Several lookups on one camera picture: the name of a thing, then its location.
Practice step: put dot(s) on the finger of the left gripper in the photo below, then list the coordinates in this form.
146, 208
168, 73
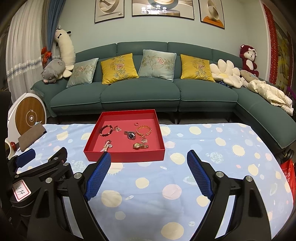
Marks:
25, 158
60, 155

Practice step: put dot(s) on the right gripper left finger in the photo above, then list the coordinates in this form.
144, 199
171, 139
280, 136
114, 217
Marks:
76, 196

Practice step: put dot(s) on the gold hoop earring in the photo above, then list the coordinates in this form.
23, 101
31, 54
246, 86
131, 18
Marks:
106, 146

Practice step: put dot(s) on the silver blue-dial watch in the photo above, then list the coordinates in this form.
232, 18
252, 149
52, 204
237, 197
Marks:
130, 135

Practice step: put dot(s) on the red jewelry tray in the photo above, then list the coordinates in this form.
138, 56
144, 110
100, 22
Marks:
142, 122

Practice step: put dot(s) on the brown cloth pouch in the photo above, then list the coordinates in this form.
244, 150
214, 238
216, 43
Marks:
30, 136

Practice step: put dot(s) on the round wooden exercise machine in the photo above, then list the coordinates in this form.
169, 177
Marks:
26, 111

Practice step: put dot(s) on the silver pendant charm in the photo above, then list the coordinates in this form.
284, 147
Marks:
117, 129

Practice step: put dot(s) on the red plastic bag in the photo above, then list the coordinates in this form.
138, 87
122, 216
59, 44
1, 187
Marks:
288, 169

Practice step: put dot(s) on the blue patterned tablecloth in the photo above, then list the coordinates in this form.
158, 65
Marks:
161, 201

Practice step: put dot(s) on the gold wristwatch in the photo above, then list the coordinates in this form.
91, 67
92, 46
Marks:
138, 146

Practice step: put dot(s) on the grey pig plush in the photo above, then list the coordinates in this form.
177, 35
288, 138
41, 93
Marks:
53, 71

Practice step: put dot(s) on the silver triangle pendant earring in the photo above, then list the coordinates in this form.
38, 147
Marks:
143, 139

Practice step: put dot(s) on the left pale blue cushion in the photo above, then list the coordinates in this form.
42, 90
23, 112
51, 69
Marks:
83, 73

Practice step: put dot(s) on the pale blue cushion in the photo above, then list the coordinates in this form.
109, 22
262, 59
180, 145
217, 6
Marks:
157, 64
83, 73

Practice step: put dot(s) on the red curtain tassel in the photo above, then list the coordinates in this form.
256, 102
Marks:
45, 54

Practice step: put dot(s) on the left yellow embroidered cushion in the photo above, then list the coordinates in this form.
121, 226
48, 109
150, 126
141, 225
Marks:
118, 68

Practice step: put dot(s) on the yellow embroidered cushion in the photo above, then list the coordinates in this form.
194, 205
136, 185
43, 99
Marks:
118, 68
196, 68

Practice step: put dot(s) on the white cow plush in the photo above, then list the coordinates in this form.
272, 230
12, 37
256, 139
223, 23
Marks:
67, 52

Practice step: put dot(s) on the cream puffy blanket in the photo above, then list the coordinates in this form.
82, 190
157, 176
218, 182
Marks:
271, 94

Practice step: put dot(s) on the white sheer curtain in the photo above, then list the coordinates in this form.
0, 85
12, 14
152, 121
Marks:
23, 49

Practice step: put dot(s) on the centre pale blue cushion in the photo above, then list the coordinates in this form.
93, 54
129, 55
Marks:
157, 64

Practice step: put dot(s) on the beige small plush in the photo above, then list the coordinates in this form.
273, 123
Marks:
248, 76

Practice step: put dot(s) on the white flower cushion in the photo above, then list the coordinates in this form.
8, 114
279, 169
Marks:
226, 72

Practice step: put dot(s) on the teal sectional sofa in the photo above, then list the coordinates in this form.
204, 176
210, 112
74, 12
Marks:
274, 126

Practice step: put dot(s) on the right yellow embroidered cushion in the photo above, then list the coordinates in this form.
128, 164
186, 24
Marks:
196, 68

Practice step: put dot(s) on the blue curtain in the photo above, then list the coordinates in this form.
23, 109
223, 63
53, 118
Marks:
53, 11

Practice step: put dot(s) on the left framed picture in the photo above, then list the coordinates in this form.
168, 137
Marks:
106, 10

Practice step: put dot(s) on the framed picture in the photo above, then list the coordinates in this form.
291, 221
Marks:
174, 8
106, 10
211, 13

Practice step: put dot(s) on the red monkey plush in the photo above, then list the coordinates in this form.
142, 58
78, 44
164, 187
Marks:
248, 55

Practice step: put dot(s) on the centre framed picture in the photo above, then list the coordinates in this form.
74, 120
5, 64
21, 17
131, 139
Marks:
174, 8

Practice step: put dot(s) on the right framed picture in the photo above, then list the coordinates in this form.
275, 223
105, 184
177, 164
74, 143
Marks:
211, 13

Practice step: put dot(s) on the red wall hanging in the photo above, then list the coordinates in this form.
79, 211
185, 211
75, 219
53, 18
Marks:
281, 56

